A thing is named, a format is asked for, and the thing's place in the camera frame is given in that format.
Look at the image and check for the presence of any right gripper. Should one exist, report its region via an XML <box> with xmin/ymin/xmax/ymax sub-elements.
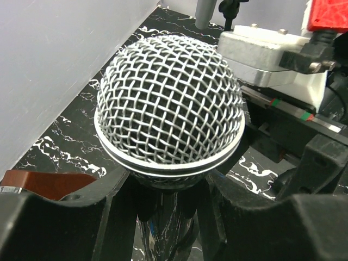
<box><xmin>241</xmin><ymin>86</ymin><xmax>347</xmax><ymax>196</ymax></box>

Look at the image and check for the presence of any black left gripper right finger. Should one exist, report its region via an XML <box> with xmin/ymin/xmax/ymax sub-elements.
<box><xmin>197</xmin><ymin>171</ymin><xmax>347</xmax><ymax>260</ymax></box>

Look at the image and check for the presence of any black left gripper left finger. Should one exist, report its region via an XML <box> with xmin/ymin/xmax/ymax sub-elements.
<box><xmin>1</xmin><ymin>169</ymin><xmax>136</xmax><ymax>260</ymax></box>

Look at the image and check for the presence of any black microphone iridescent head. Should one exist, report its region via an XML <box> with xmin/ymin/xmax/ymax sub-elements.
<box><xmin>94</xmin><ymin>34</ymin><xmax>245</xmax><ymax>261</ymax></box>

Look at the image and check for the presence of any right round base stand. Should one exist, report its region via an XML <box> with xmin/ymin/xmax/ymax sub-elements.
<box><xmin>218</xmin><ymin>0</ymin><xmax>249</xmax><ymax>31</ymax></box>

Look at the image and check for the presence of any silver glitter microphone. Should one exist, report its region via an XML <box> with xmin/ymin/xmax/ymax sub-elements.
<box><xmin>195</xmin><ymin>0</ymin><xmax>217</xmax><ymax>30</ymax></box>

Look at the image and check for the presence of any brown wooden metronome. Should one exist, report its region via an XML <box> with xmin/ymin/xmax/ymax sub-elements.
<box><xmin>1</xmin><ymin>170</ymin><xmax>96</xmax><ymax>201</ymax></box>

